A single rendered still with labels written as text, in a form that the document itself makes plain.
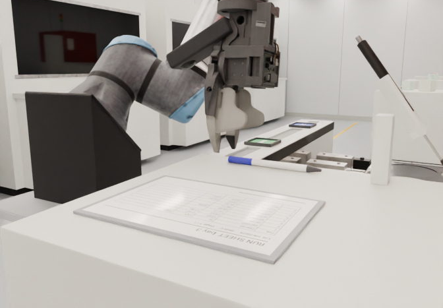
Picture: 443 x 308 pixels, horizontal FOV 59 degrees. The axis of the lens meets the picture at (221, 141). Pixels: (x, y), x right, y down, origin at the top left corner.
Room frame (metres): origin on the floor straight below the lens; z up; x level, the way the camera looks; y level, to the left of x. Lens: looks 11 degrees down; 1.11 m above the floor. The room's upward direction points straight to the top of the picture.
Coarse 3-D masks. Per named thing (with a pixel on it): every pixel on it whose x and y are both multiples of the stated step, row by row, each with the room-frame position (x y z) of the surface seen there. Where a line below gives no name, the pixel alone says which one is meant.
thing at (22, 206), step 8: (32, 192) 0.87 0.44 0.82; (0, 200) 0.81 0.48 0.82; (8, 200) 0.81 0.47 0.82; (16, 200) 0.81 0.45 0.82; (24, 200) 0.81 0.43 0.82; (32, 200) 0.81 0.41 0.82; (40, 200) 0.81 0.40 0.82; (0, 208) 0.76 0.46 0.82; (8, 208) 0.76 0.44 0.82; (16, 208) 0.76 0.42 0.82; (24, 208) 0.76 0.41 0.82; (32, 208) 0.76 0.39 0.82; (40, 208) 0.76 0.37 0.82; (48, 208) 0.76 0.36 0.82; (0, 216) 0.76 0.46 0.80; (8, 216) 0.74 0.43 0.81; (16, 216) 0.73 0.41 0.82; (24, 216) 0.72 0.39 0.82
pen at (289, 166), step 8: (232, 160) 0.56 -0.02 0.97; (240, 160) 0.56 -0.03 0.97; (248, 160) 0.55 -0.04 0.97; (256, 160) 0.55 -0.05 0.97; (264, 160) 0.54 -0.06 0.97; (280, 168) 0.53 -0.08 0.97; (288, 168) 0.52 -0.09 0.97; (296, 168) 0.52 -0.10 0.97; (304, 168) 0.51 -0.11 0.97; (312, 168) 0.51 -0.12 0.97
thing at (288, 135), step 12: (300, 120) 1.09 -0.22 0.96; (312, 120) 1.09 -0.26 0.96; (276, 132) 0.88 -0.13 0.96; (288, 132) 0.91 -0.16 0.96; (300, 132) 0.88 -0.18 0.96; (312, 132) 0.89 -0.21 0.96; (240, 144) 0.74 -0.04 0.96; (276, 144) 0.74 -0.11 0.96; (288, 144) 0.74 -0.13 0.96; (228, 156) 0.63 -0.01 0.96; (240, 156) 0.65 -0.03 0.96; (252, 156) 0.63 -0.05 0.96; (264, 156) 0.64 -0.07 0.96
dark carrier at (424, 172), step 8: (392, 168) 0.79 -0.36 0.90; (400, 168) 0.79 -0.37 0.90; (408, 168) 0.79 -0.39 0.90; (416, 168) 0.79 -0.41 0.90; (424, 168) 0.79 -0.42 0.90; (432, 168) 0.78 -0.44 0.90; (440, 168) 0.78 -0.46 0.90; (400, 176) 0.73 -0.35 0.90; (408, 176) 0.72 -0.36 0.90; (416, 176) 0.73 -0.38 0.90; (424, 176) 0.73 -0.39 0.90; (432, 176) 0.72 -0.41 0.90; (440, 176) 0.72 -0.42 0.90
